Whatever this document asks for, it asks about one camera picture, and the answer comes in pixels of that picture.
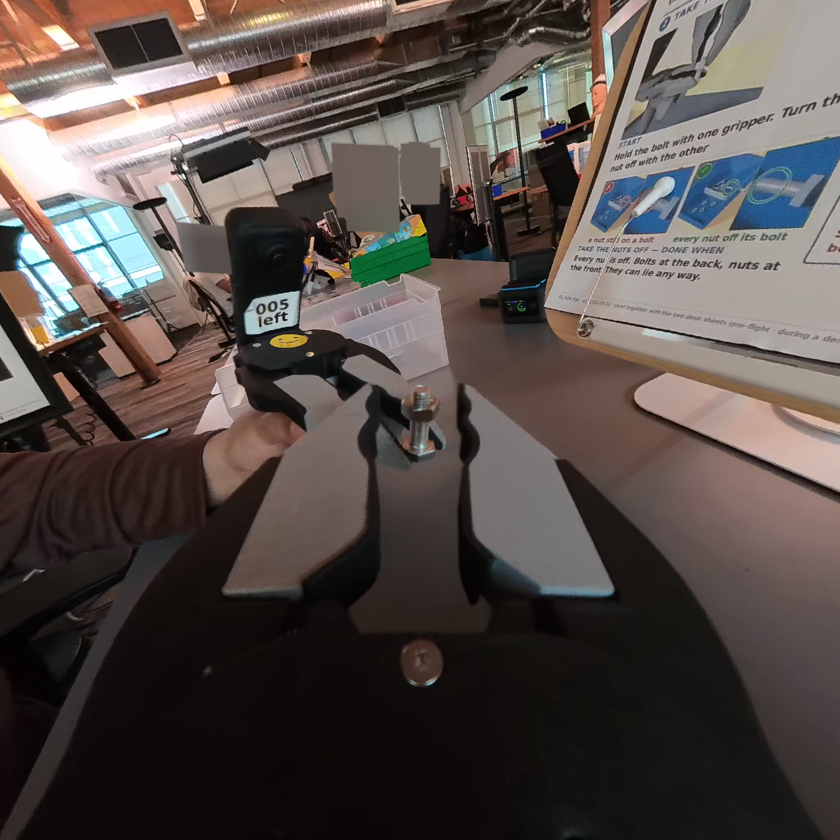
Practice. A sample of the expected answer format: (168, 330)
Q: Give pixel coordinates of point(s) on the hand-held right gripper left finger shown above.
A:
(295, 512)

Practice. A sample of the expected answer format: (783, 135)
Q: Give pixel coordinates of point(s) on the instruction sheet on stand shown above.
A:
(722, 413)

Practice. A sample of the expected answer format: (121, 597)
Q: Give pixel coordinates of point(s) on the steel bolt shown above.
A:
(421, 436)

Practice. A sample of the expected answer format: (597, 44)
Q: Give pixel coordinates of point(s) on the white flat sheet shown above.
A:
(226, 394)

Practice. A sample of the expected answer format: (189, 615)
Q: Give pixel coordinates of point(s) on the person's left hand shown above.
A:
(249, 453)

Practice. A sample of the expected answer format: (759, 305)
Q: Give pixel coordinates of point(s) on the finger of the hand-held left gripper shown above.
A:
(315, 400)
(371, 361)

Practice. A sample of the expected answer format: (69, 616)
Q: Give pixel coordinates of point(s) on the steel hex nut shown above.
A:
(420, 413)

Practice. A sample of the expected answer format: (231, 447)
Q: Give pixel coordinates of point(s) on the person's left forearm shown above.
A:
(98, 499)

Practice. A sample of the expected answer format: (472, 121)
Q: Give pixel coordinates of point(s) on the green plastic bin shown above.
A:
(394, 262)

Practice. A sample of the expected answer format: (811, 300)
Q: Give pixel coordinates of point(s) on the silver ventilation duct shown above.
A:
(262, 39)

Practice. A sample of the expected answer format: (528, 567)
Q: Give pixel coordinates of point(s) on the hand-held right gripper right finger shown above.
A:
(531, 518)

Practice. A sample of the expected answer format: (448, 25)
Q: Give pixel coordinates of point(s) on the framed grey pin board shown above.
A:
(620, 33)

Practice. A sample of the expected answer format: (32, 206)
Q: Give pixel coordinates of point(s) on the black charging case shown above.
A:
(525, 289)

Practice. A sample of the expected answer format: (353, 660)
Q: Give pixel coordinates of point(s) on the colourful cardboard box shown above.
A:
(400, 231)

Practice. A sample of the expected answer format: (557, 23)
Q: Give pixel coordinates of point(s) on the printed instruction sheet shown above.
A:
(709, 262)

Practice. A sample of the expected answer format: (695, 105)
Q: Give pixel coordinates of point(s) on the wooden support post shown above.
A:
(79, 275)

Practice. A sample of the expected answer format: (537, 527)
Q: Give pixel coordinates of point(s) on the black floor lamp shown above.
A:
(518, 131)
(149, 203)

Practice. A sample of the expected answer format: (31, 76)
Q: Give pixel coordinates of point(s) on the clear plastic bin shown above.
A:
(394, 328)

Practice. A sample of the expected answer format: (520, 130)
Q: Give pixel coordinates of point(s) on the black studio light panel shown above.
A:
(226, 157)

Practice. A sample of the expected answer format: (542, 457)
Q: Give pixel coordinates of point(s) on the black office chair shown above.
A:
(558, 177)

